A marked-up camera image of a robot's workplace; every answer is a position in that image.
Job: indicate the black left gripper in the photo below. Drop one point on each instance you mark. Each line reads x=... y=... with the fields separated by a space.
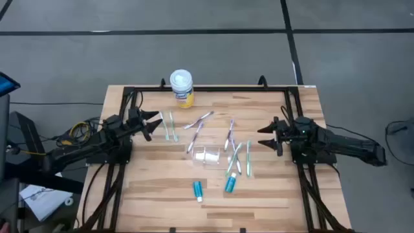
x=136 y=119

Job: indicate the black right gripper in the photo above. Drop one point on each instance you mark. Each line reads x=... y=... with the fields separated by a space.
x=286 y=132

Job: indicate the green toothbrush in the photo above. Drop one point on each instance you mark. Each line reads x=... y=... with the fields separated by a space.
x=173 y=126
x=248 y=158
x=233 y=159
x=164 y=126

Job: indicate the white wipes canister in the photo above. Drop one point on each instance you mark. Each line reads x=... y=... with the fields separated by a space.
x=182 y=94

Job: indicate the teal toothpaste tube white cap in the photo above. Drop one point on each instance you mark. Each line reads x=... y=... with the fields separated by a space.
x=197 y=189
x=230 y=184

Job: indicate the clear plastic bag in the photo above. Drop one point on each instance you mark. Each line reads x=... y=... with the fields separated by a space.
x=207 y=152

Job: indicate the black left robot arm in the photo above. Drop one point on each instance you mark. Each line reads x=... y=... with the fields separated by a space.
x=97 y=140

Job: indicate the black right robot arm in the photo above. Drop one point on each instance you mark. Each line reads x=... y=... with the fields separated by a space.
x=349 y=144

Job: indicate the black clamp hook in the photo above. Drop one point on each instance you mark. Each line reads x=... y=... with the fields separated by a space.
x=162 y=83
x=262 y=81

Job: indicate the white tape roll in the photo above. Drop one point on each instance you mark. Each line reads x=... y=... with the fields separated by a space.
x=65 y=201

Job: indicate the black support beam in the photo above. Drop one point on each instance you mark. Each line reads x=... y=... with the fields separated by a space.
x=48 y=182

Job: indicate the black computer case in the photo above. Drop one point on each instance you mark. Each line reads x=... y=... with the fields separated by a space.
x=29 y=139

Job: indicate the white paper booklet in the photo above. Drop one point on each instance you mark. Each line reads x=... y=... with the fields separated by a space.
x=42 y=200

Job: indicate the tablet screen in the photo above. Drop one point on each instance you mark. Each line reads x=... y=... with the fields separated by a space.
x=6 y=84

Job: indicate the black metal table frame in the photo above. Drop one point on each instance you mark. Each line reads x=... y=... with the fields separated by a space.
x=226 y=88

